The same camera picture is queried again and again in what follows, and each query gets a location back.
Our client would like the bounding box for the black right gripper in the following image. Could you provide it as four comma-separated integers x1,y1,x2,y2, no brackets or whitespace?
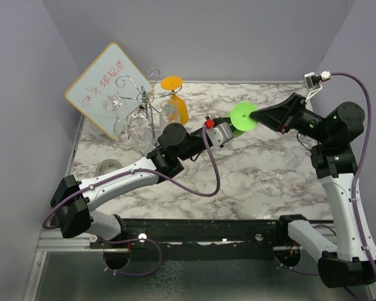
251,92,332,143

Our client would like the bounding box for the green plastic wine glass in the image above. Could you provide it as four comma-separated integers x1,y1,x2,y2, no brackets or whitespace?
229,102,258,137

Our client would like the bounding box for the orange plastic wine glass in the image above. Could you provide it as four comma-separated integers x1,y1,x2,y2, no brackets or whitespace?
160,76,189,125

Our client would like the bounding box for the clear wine glass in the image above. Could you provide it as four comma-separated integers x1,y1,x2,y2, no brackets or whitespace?
282,146,306,171
126,108,153,156
159,100,180,130
103,95,128,145

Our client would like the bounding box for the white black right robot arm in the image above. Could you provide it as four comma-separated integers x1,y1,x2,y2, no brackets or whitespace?
250,93,376,288

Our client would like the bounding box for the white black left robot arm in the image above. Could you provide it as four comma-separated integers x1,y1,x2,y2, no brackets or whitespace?
49,117,234,248

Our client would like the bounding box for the chrome wine glass rack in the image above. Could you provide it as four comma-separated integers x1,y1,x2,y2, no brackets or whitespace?
115,75,171,151

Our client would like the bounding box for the yellow framed whiteboard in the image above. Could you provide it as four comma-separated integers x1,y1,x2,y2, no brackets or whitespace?
65,43,152,139

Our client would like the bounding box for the clear tape roll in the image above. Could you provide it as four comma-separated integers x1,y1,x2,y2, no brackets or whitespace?
95,159,123,176

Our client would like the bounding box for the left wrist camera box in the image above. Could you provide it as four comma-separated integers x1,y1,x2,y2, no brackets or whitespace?
206,121,234,147

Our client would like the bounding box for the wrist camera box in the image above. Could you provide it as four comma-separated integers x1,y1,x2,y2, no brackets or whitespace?
303,71,332,101
206,121,234,147

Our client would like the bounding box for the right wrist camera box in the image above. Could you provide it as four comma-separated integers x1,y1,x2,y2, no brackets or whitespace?
303,71,332,101

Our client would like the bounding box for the black metal base rail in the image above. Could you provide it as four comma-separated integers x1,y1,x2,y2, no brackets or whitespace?
50,213,336,261

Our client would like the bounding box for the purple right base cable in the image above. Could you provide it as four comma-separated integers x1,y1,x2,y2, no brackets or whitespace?
274,222,336,276

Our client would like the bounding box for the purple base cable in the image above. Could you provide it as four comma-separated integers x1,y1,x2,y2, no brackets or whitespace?
90,233,164,277
274,222,336,276

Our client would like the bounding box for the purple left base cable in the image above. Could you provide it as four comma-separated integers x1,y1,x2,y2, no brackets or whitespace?
90,233,164,277

